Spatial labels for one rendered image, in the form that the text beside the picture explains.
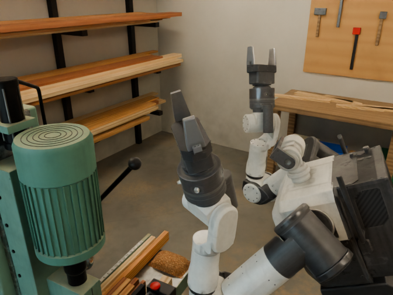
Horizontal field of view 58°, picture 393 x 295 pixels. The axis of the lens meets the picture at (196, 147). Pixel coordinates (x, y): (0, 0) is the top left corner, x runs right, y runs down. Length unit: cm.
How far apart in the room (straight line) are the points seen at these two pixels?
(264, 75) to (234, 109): 308
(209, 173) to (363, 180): 40
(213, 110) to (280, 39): 121
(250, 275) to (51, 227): 47
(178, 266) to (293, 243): 60
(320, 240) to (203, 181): 29
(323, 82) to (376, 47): 56
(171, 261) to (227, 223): 61
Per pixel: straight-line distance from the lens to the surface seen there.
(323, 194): 92
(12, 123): 96
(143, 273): 134
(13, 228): 105
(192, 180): 67
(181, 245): 288
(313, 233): 81
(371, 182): 92
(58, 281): 113
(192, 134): 59
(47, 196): 86
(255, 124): 125
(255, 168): 134
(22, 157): 84
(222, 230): 75
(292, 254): 82
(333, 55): 382
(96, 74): 343
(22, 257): 109
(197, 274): 85
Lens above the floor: 181
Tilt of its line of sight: 24 degrees down
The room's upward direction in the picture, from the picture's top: straight up
